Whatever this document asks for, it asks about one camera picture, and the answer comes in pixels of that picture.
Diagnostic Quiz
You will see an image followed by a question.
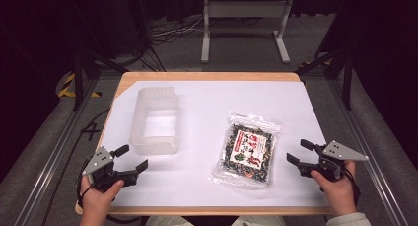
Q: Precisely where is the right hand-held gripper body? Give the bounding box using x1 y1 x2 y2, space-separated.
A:
299 139 370 183

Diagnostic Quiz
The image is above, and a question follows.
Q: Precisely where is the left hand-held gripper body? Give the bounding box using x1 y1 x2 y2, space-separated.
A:
81 145 140 192

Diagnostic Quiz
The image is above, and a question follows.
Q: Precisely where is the translucent plastic container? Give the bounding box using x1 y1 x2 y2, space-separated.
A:
128 86 181 157

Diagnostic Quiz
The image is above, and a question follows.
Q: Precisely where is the clear snack packet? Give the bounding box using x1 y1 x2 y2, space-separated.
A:
208 110 283 190

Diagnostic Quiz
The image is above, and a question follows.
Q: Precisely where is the person's right hand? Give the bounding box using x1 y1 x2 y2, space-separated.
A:
310 160 359 218

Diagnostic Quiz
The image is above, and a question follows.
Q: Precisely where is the person's left hand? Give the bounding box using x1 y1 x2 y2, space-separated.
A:
79 176 126 218

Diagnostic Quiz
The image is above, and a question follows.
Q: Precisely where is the black tripod stand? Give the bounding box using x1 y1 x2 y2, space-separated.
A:
70 0 130 112
295 46 355 112

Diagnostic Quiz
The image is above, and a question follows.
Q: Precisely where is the yellow black hazard tape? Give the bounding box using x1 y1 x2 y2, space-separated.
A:
57 72 102 99

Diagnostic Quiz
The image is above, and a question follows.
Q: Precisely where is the white paper sheet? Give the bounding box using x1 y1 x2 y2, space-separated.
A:
98 80 330 208

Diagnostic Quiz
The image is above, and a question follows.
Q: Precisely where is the white metal stand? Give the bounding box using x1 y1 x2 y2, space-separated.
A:
200 0 295 64

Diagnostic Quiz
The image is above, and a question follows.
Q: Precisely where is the black wrist strap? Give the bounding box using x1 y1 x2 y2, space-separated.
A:
343 167 362 205

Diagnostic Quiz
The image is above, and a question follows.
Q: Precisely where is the aluminium rail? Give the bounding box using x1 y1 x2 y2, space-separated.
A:
13 77 100 226
328 79 410 226

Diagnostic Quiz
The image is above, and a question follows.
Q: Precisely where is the bundle of floor cables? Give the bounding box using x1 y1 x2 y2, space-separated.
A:
149 16 206 46

